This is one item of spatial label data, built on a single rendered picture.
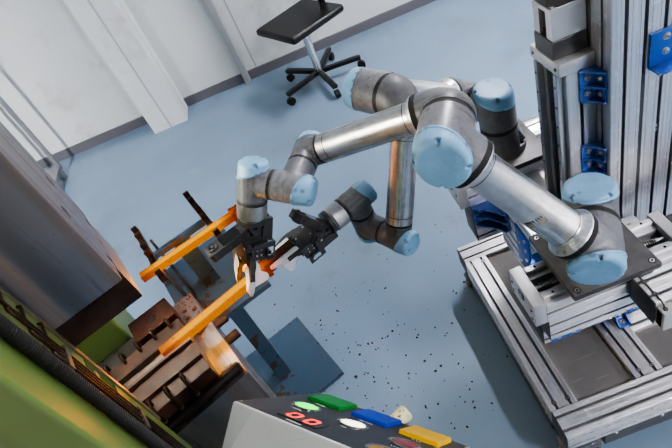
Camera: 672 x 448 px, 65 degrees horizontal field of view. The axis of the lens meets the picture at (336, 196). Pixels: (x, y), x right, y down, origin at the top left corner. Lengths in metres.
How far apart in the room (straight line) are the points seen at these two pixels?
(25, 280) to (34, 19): 3.85
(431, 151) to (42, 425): 0.74
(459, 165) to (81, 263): 0.70
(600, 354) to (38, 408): 1.67
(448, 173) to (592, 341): 1.16
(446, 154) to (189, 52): 3.84
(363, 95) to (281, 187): 0.34
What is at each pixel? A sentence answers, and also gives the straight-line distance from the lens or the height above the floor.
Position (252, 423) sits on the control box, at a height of 1.19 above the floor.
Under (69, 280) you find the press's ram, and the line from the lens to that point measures 1.04.
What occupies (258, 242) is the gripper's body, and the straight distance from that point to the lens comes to 1.35.
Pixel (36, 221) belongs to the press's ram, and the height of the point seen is 1.56.
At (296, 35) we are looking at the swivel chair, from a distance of 3.76.
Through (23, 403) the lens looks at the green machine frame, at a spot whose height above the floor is 1.49.
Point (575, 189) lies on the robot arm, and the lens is 1.31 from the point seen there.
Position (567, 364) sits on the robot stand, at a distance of 2.00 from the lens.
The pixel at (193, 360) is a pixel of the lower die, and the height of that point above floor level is 0.99.
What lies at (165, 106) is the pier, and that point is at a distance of 4.61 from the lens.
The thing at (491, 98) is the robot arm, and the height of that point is 1.04.
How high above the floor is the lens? 1.97
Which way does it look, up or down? 39 degrees down
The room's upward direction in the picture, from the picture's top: 24 degrees counter-clockwise
